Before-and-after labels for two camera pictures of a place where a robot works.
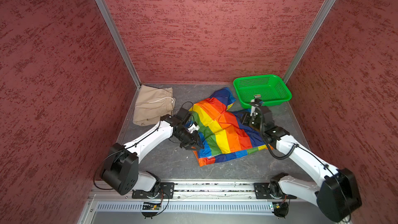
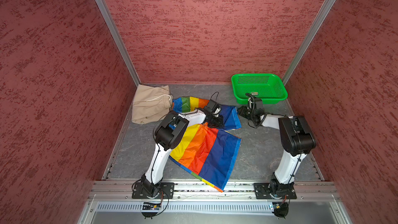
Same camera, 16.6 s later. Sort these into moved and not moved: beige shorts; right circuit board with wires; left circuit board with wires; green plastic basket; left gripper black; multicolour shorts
Moved: left gripper black; multicolour shorts
Not moved: left circuit board with wires; beige shorts; green plastic basket; right circuit board with wires
